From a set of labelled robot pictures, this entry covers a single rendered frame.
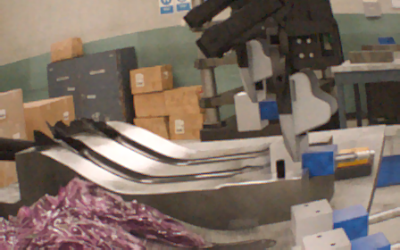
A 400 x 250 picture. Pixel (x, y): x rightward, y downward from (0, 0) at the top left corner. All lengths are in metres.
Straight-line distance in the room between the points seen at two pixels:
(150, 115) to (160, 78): 0.45
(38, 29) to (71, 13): 0.70
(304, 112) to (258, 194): 0.10
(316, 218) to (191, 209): 0.21
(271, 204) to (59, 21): 8.32
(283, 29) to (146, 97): 7.10
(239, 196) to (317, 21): 0.20
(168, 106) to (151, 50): 0.83
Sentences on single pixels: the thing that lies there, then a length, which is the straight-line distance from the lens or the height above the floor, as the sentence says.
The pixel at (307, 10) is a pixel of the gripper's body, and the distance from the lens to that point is 0.71.
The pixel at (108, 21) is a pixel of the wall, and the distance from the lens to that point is 8.44.
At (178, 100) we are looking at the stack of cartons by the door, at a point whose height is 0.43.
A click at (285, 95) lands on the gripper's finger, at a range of 0.69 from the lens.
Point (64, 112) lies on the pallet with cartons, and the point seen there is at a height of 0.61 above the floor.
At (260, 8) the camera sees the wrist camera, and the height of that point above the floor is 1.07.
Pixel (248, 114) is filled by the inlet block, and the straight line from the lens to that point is 1.02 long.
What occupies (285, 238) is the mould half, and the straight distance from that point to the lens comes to 0.58.
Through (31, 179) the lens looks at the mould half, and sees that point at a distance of 0.81.
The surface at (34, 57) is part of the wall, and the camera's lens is 9.25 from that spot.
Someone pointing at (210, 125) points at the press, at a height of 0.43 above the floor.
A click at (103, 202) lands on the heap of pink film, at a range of 0.56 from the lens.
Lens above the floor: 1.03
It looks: 6 degrees down
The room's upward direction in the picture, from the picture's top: 7 degrees counter-clockwise
